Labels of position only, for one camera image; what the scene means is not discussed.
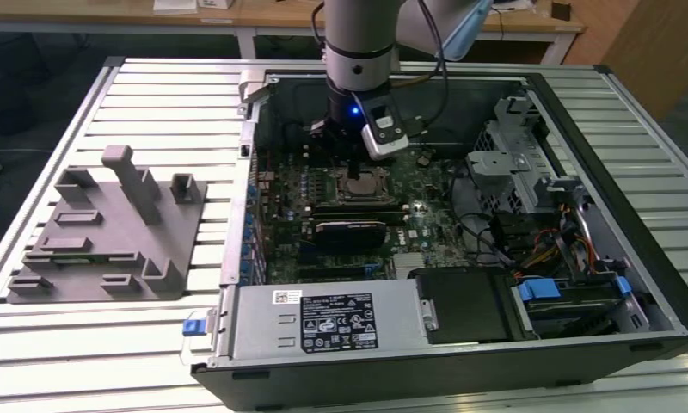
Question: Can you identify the silver CPU green board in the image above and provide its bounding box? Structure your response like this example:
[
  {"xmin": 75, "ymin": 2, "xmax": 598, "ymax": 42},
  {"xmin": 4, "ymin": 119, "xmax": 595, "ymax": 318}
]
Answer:
[{"xmin": 346, "ymin": 172, "xmax": 382, "ymax": 196}]

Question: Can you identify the metal socket cover frame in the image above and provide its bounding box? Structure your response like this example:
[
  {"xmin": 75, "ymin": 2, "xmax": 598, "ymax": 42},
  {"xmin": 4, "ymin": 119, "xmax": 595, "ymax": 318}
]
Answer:
[{"xmin": 336, "ymin": 167, "xmax": 392, "ymax": 202}]

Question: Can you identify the CPU socket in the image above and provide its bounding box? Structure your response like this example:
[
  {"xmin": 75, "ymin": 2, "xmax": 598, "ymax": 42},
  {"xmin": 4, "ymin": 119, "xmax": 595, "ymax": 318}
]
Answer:
[{"xmin": 332, "ymin": 165, "xmax": 398, "ymax": 204}]

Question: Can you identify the black graphics card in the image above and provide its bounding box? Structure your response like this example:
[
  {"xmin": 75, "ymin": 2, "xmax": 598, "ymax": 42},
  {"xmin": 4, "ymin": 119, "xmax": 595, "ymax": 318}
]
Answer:
[{"xmin": 311, "ymin": 219, "xmax": 390, "ymax": 254}]

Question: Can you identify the green motherboard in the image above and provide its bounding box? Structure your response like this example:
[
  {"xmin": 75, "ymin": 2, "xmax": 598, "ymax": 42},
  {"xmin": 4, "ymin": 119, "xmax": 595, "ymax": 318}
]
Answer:
[{"xmin": 255, "ymin": 144, "xmax": 479, "ymax": 287}]

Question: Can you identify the metal drive cage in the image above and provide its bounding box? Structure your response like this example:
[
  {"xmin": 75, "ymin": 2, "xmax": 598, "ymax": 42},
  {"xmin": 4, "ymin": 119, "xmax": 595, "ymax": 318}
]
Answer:
[{"xmin": 463, "ymin": 96, "xmax": 559, "ymax": 216}]

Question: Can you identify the silver chipset heatsink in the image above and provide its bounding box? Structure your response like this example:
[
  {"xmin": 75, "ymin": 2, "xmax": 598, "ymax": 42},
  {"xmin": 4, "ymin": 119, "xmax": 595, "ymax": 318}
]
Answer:
[{"xmin": 391, "ymin": 252, "xmax": 428, "ymax": 279}]

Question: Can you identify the white paper sheet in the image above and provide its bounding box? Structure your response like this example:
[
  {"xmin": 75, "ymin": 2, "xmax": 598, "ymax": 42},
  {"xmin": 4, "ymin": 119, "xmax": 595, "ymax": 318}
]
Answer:
[{"xmin": 152, "ymin": 0, "xmax": 200, "ymax": 13}]

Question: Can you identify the black power supply label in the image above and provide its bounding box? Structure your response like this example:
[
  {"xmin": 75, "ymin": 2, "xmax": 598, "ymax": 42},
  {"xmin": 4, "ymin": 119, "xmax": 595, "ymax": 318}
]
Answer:
[{"xmin": 299, "ymin": 293, "xmax": 382, "ymax": 355}]

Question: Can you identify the black drive bay cover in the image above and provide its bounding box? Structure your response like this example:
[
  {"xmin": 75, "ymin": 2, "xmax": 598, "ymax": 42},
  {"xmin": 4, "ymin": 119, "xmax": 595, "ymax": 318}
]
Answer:
[{"xmin": 406, "ymin": 265, "xmax": 539, "ymax": 346}]

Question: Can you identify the grey parts rack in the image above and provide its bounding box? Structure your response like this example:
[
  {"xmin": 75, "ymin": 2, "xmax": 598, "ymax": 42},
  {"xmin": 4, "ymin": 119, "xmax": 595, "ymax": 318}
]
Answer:
[{"xmin": 4, "ymin": 144, "xmax": 211, "ymax": 305}]

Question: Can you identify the grey power supply unit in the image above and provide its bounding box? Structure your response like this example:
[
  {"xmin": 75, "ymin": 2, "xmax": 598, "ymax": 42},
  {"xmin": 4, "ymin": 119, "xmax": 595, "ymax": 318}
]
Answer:
[{"xmin": 220, "ymin": 278, "xmax": 431, "ymax": 361}]

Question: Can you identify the blue disk carrier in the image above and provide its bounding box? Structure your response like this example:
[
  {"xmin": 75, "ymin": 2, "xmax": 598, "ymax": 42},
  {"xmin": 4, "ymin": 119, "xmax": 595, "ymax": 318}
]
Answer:
[{"xmin": 515, "ymin": 276, "xmax": 635, "ymax": 341}]

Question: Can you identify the blue case latch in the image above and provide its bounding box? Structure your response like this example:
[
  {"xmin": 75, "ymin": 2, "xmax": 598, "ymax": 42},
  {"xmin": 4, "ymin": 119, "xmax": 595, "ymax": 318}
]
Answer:
[{"xmin": 181, "ymin": 317, "xmax": 209, "ymax": 338}]

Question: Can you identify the wooden cabinet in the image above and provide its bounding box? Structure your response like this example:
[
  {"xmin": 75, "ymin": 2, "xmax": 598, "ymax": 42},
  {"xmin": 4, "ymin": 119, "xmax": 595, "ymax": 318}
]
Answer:
[{"xmin": 564, "ymin": 0, "xmax": 688, "ymax": 124}]

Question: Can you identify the black PC case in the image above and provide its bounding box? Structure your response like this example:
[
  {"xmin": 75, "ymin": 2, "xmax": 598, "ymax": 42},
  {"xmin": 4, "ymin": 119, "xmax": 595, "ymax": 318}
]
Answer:
[{"xmin": 188, "ymin": 66, "xmax": 688, "ymax": 413}]

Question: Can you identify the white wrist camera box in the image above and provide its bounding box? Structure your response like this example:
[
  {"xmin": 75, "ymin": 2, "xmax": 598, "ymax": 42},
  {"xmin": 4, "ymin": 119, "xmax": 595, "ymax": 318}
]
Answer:
[{"xmin": 359, "ymin": 99, "xmax": 411, "ymax": 162}]

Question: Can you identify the black camera cable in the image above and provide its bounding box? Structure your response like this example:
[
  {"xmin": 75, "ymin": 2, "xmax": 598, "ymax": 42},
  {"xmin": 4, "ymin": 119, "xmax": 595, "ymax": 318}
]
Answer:
[{"xmin": 410, "ymin": 0, "xmax": 452, "ymax": 133}]

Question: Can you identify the black data cable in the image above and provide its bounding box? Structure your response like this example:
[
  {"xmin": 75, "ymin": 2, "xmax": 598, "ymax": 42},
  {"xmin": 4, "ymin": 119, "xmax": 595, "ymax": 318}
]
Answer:
[{"xmin": 450, "ymin": 208, "xmax": 518, "ymax": 268}]

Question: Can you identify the wooden desk white frame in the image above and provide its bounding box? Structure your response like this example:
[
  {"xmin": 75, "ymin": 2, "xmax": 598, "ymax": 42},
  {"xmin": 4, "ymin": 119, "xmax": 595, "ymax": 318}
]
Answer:
[{"xmin": 0, "ymin": 0, "xmax": 587, "ymax": 66}]

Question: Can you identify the orange yellow wire bundle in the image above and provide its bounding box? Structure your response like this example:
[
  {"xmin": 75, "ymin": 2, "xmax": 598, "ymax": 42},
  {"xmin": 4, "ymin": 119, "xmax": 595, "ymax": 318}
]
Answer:
[{"xmin": 512, "ymin": 205, "xmax": 604, "ymax": 280}]

